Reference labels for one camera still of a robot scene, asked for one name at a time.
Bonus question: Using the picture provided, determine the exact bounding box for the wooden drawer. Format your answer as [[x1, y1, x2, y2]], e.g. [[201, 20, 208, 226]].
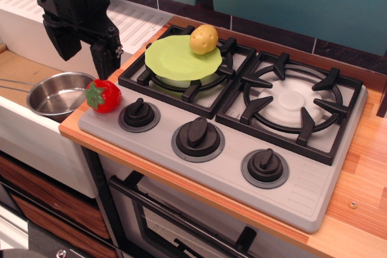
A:
[[11, 193, 118, 258], [1, 152, 106, 232]]

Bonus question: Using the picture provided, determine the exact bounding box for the black stove knob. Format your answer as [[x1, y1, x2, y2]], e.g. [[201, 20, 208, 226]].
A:
[[241, 148, 290, 190], [119, 98, 161, 133], [171, 117, 226, 163]]

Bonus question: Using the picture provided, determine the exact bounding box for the black middle stove knob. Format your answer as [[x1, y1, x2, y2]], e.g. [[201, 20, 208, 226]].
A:
[[171, 117, 226, 163]]

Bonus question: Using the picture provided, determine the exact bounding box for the white burner cap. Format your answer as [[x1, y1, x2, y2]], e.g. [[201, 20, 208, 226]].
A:
[[156, 74, 221, 88], [250, 71, 336, 128]]

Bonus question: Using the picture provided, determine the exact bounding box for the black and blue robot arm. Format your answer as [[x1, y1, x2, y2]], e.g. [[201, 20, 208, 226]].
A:
[[37, 0, 123, 80]]

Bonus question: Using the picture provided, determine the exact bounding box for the black left stove knob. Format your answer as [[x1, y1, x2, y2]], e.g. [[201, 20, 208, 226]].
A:
[[119, 98, 161, 133]]

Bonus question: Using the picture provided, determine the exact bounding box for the black right stove knob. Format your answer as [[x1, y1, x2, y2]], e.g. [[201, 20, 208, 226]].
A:
[[241, 148, 290, 190]]

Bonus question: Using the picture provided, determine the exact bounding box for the lower wooden drawer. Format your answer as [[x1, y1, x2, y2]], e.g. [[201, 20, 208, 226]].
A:
[[11, 193, 118, 258]]

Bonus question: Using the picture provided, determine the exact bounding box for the toy oven door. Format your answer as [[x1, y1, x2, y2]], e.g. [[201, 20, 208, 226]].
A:
[[100, 156, 313, 257]]

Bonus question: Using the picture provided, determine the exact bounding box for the black left burner grate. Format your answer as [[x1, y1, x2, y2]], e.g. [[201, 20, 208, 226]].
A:
[[118, 37, 257, 119]]

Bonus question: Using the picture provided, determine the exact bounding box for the black right burner grate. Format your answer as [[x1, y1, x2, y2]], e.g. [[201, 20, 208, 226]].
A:
[[216, 52, 368, 166]]

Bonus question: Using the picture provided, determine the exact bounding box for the black oven door handle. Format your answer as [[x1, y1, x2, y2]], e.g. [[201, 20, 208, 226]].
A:
[[108, 176, 256, 257]]

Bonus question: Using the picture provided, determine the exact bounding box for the red toy strawberry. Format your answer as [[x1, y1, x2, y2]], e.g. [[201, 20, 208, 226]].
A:
[[85, 79, 122, 114]]

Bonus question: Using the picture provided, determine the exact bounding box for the white right burner cap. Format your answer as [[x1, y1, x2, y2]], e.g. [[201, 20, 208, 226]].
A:
[[250, 71, 336, 128]]

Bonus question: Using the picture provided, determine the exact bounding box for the white left burner cap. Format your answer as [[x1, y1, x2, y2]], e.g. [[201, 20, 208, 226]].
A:
[[156, 74, 221, 88]]

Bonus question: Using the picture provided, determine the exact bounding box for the light green plastic plate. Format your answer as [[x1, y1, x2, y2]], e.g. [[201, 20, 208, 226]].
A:
[[145, 35, 223, 81]]

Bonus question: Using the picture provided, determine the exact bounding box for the white toy sink unit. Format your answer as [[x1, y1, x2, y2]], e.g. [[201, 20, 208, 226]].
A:
[[0, 0, 175, 199]]

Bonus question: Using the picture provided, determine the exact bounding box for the grey toy stovetop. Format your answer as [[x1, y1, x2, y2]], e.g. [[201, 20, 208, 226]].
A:
[[79, 83, 356, 233]]

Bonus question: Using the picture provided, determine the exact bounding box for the yellow toy potato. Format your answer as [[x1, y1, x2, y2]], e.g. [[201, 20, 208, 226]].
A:
[[189, 24, 218, 55]]

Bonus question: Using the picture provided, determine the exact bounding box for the upper wooden drawer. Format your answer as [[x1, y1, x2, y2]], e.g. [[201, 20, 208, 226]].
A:
[[1, 152, 106, 232]]

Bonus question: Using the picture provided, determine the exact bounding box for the small stainless steel pan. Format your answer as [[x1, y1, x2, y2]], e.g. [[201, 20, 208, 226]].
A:
[[1, 72, 95, 123]]

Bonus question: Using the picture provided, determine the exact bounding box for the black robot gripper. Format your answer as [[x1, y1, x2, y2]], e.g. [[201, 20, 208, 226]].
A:
[[37, 0, 123, 80]]

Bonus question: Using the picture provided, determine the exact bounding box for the black burner grate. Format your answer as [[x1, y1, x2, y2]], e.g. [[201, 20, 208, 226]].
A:
[[216, 52, 368, 166], [118, 37, 257, 119]]

